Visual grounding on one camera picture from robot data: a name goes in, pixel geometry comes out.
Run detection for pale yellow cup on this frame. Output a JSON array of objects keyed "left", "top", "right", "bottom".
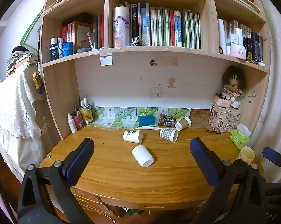
[{"left": 238, "top": 146, "right": 256, "bottom": 166}]

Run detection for white curtain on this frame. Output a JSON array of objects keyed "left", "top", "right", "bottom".
[{"left": 249, "top": 0, "right": 281, "bottom": 154}]

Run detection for printed fabric storage box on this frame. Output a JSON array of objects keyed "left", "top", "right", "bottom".
[{"left": 208, "top": 105, "right": 242, "bottom": 132}]

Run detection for stack of old books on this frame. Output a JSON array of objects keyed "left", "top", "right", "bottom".
[{"left": 6, "top": 47, "right": 39, "bottom": 76}]

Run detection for row of green leaf cards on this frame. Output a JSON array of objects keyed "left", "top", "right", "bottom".
[{"left": 89, "top": 106, "right": 192, "bottom": 129}]

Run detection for white lace cloth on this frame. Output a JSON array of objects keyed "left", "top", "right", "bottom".
[{"left": 0, "top": 66, "right": 46, "bottom": 179}]

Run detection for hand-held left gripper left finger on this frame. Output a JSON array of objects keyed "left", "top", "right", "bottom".
[{"left": 17, "top": 138, "right": 95, "bottom": 224}]

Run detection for black bottle with label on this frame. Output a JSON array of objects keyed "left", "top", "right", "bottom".
[{"left": 50, "top": 37, "right": 59, "bottom": 61}]

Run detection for pink round box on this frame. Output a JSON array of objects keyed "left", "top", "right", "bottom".
[{"left": 214, "top": 95, "right": 232, "bottom": 109}]

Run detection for group of cosmetic bottles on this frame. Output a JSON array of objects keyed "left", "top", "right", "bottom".
[{"left": 217, "top": 19, "right": 266, "bottom": 66}]

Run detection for white cup with green print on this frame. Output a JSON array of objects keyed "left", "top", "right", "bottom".
[{"left": 123, "top": 130, "right": 143, "bottom": 144}]

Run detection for plain white cup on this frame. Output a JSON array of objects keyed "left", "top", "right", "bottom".
[{"left": 131, "top": 145, "right": 154, "bottom": 168}]

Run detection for yellow printed tube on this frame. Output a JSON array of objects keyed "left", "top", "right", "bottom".
[{"left": 81, "top": 105, "right": 93, "bottom": 124}]

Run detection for wooden desk drawers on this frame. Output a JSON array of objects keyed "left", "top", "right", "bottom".
[{"left": 69, "top": 187, "right": 132, "bottom": 218}]

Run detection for brown paper cup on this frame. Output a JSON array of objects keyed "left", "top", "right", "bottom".
[{"left": 175, "top": 116, "right": 192, "bottom": 131}]

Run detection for blue jar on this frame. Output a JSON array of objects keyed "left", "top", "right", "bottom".
[{"left": 62, "top": 42, "right": 75, "bottom": 57}]

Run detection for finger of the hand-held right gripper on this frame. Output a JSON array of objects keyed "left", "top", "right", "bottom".
[{"left": 262, "top": 147, "right": 281, "bottom": 169}]

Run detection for brown-haired rag doll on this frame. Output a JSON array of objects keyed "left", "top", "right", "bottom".
[{"left": 221, "top": 65, "right": 247, "bottom": 102}]

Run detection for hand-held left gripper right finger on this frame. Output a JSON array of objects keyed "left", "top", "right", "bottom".
[{"left": 189, "top": 137, "right": 273, "bottom": 224}]

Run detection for white spray bottle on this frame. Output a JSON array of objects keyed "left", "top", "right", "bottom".
[{"left": 67, "top": 113, "right": 78, "bottom": 133}]

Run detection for red book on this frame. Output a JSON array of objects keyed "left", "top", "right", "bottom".
[{"left": 60, "top": 25, "right": 69, "bottom": 44}]

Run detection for row of upright books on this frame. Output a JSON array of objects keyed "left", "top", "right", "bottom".
[{"left": 127, "top": 3, "right": 201, "bottom": 49}]

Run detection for green tissue pack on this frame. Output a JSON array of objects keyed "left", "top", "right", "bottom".
[{"left": 229, "top": 123, "right": 252, "bottom": 150}]

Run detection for white paper label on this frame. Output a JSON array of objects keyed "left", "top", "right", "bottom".
[{"left": 100, "top": 54, "right": 113, "bottom": 66}]

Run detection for pink and white jar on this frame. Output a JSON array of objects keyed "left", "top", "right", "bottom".
[{"left": 229, "top": 45, "right": 247, "bottom": 60}]

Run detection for wooden bookshelf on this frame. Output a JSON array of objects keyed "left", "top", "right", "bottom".
[{"left": 35, "top": 0, "right": 272, "bottom": 140}]

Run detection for dark upright books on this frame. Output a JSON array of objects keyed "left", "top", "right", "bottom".
[{"left": 92, "top": 13, "right": 105, "bottom": 49}]

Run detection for yellow hanging toy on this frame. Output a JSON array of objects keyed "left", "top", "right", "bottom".
[{"left": 32, "top": 72, "right": 43, "bottom": 94}]

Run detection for floral cylinder box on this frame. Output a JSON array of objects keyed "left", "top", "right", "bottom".
[{"left": 113, "top": 6, "right": 131, "bottom": 48}]

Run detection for brown illustrated box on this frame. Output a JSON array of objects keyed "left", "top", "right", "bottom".
[{"left": 71, "top": 21, "right": 94, "bottom": 53}]

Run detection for blue plastic cup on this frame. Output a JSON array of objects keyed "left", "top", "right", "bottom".
[{"left": 138, "top": 115, "right": 157, "bottom": 127}]

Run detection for dark photo card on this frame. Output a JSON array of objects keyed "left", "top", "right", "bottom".
[{"left": 158, "top": 113, "right": 177, "bottom": 127}]

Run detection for green framed board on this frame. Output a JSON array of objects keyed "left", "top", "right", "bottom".
[{"left": 20, "top": 11, "right": 46, "bottom": 54}]

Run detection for checkered paper cup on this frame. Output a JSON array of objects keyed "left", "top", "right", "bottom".
[{"left": 159, "top": 128, "right": 179, "bottom": 143}]

